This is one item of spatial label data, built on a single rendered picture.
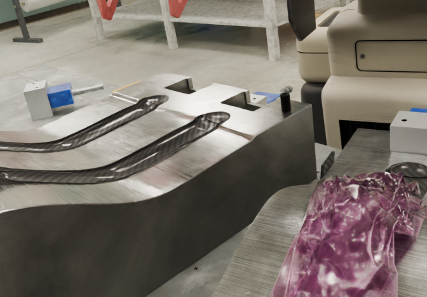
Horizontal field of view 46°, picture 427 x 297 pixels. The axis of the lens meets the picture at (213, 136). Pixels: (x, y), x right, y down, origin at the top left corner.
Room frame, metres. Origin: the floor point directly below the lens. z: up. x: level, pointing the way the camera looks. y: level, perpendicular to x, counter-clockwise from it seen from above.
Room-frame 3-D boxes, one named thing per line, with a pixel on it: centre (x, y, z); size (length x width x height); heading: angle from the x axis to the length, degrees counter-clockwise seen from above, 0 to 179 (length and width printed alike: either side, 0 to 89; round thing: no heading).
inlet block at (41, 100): (0.87, 0.25, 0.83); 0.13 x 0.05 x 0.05; 100
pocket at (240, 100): (0.53, -0.05, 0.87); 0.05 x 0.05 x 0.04; 38
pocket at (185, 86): (0.61, 0.02, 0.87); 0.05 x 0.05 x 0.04; 38
